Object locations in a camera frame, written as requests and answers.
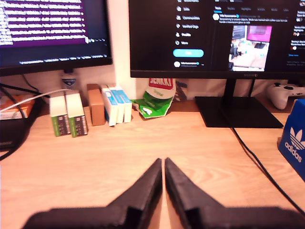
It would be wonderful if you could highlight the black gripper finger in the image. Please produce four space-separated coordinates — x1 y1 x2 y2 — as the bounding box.
164 157 226 229
104 158 163 229

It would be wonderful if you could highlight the blue striped shoebox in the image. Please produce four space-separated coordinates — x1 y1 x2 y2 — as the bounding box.
277 98 305 184

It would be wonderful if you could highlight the white and blue slim box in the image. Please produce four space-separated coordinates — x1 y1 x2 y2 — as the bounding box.
100 85 119 127
118 85 133 124
112 87 126 125

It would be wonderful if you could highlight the brown cardboard box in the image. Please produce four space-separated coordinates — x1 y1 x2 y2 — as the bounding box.
86 83 106 126

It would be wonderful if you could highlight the green and brown small box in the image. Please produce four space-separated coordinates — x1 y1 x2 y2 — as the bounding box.
64 92 89 138
49 94 71 137

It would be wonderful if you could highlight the black box device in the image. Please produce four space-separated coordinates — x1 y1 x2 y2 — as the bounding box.
0 97 46 151

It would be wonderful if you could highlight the orange and white box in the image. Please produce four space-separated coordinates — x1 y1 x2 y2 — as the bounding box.
0 94 36 120

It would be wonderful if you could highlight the green and white gum bag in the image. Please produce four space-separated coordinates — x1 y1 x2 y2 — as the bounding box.
130 77 177 119

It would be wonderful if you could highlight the black monitor stand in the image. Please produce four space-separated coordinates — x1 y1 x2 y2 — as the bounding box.
194 78 285 129

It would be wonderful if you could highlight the blue shield badge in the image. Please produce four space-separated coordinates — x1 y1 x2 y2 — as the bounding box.
61 75 77 91

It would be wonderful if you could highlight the white game controller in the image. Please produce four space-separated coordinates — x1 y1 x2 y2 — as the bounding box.
266 82 305 111

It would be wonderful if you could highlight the black monitor with dark webpage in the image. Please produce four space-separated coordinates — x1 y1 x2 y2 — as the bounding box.
128 0 305 80

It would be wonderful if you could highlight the black monitor with purple terminal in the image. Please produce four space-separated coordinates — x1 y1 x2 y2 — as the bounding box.
0 0 113 77

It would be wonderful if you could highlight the black cable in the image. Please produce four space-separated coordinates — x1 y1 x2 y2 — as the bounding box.
0 83 28 119
228 126 305 215
22 74 41 94

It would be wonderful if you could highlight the white cable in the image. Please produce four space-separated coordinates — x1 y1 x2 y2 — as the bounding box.
0 89 70 113

